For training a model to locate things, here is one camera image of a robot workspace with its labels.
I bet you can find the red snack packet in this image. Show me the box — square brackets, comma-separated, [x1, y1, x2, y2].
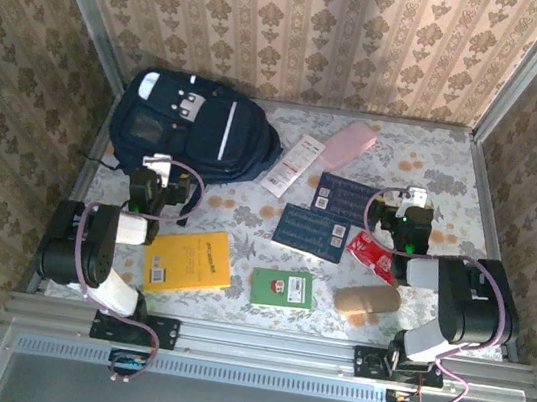
[340, 228, 409, 288]

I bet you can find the navy blue backpack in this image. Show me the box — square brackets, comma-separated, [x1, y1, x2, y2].
[76, 58, 294, 198]

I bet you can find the navy blue booklet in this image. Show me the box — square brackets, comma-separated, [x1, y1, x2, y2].
[308, 169, 385, 228]
[269, 200, 353, 267]

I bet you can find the pink pencil case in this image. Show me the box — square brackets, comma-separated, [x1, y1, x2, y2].
[314, 114, 382, 177]

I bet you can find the white card with red print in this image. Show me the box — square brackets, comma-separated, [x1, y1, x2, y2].
[258, 128, 328, 202]

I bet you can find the green notebook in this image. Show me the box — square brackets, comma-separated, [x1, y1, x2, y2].
[247, 264, 317, 315]

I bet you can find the yellow notebook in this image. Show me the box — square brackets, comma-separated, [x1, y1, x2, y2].
[139, 221, 239, 306]

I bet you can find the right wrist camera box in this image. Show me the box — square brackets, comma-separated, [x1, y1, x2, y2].
[400, 185, 429, 209]

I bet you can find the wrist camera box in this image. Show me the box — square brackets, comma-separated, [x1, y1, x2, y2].
[400, 185, 429, 209]
[139, 151, 174, 188]

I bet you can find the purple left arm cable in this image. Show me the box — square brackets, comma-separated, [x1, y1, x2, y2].
[55, 147, 209, 391]

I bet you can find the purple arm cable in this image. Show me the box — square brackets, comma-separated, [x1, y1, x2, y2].
[337, 180, 527, 402]
[55, 147, 209, 391]

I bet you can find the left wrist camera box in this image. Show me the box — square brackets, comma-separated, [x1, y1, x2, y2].
[139, 151, 174, 188]

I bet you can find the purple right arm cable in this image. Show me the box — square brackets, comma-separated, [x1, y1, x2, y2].
[337, 180, 527, 402]

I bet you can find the aluminium side rail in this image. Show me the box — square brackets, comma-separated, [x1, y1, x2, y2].
[437, 132, 537, 364]
[24, 75, 130, 306]

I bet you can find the aluminium wall-side rail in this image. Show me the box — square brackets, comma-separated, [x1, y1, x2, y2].
[252, 95, 480, 138]

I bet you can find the aluminium corner post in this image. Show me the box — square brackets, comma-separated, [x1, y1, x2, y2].
[469, 0, 537, 151]
[21, 0, 142, 93]

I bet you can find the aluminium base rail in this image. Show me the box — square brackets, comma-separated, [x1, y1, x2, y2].
[1, 287, 537, 402]

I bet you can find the slotted grey cable duct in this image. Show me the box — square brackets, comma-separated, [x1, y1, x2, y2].
[12, 332, 393, 402]

